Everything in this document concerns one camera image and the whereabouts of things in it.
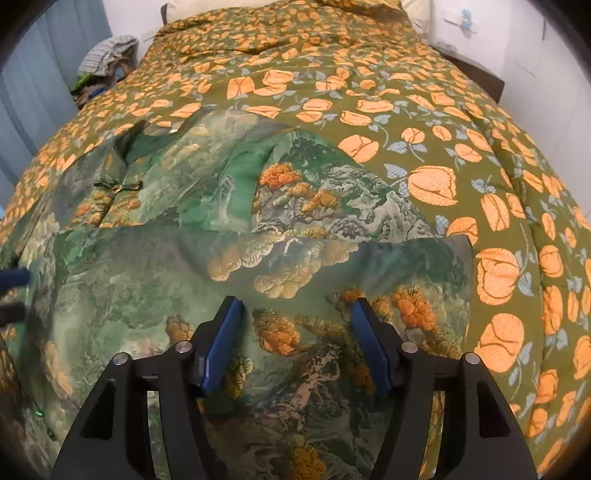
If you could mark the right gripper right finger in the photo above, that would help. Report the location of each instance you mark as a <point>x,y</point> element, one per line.
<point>481,438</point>

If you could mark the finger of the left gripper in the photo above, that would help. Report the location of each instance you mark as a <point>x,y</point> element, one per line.
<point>13,278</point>

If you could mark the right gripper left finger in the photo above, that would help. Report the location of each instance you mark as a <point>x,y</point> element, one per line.
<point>109,438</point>

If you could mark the green landscape print jacket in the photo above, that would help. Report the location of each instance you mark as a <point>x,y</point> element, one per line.
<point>137,242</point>

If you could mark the pile of clothes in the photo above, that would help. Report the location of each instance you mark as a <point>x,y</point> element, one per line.
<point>104,66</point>

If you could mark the blue grey curtain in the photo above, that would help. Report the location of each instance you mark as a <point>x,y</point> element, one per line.
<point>36,79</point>

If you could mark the dark wooden right nightstand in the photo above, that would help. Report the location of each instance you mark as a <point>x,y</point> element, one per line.
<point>492,84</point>

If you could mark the white wardrobe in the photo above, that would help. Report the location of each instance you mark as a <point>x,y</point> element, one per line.
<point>548,94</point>

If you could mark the orange floral green duvet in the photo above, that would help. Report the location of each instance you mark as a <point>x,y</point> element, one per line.
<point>357,74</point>

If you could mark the white wall socket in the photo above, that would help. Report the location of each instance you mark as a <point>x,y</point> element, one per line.
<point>463,19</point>

